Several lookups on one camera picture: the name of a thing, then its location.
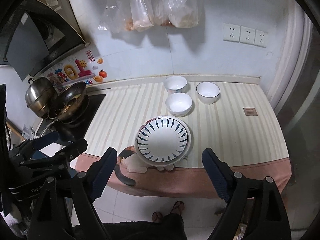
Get clear plastic bag right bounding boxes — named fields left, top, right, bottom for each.
left=153, top=0, right=200, bottom=29

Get clear plastic bag middle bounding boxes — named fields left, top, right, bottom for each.
left=129, top=0, right=154, bottom=32

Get glass sliding door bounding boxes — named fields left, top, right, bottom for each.
left=277, top=18, right=319, bottom=185

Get colourful wall sticker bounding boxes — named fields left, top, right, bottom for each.
left=40, top=49, right=108, bottom=93

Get white wall socket left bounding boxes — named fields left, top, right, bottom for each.
left=223, top=23, right=240, bottom=42

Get striped table cloth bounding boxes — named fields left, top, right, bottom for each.
left=75, top=80, right=292, bottom=198

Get white bowl dark rim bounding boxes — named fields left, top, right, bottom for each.
left=196, top=82, right=220, bottom=105

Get black induction cooktop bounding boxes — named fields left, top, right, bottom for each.
left=44, top=94, right=106, bottom=146

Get person's right foot sandal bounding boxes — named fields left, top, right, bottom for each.
left=170, top=200, right=185, bottom=216

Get black wok with food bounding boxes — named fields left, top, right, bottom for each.
left=48, top=81, right=87, bottom=121

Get person's left foot sandal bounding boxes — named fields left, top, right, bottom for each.
left=151, top=211, right=163, bottom=223

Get black range hood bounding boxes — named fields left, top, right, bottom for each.
left=1, top=0, right=85, bottom=80

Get clear plastic bag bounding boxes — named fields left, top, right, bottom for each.
left=98, top=0, right=135, bottom=34
left=129, top=0, right=154, bottom=32
left=153, top=0, right=200, bottom=29

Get steel steamer pot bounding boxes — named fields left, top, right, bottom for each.
left=25, top=77, right=58, bottom=118

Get white bowl coloured hearts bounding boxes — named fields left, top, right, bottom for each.
left=164, top=76, right=188, bottom=95

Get white plate pink flowers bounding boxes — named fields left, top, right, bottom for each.
left=135, top=118, right=156, bottom=161

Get white wall socket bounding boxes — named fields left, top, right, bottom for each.
left=254, top=29, right=268, bottom=48
left=223, top=23, right=240, bottom=42
left=240, top=25, right=255, bottom=45

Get plain white bowl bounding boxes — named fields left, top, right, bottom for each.
left=165, top=93, right=193, bottom=117

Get brown leather label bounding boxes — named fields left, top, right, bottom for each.
left=244, top=107, right=258, bottom=116

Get white wall socket middle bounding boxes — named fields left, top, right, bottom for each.
left=240, top=25, right=255, bottom=45

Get white wall socket right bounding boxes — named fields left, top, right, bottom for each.
left=254, top=29, right=268, bottom=48

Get clear plastic bag left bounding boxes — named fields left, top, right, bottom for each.
left=98, top=0, right=135, bottom=34

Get person's foot sandal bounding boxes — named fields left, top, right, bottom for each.
left=151, top=211, right=163, bottom=223
left=170, top=200, right=185, bottom=216

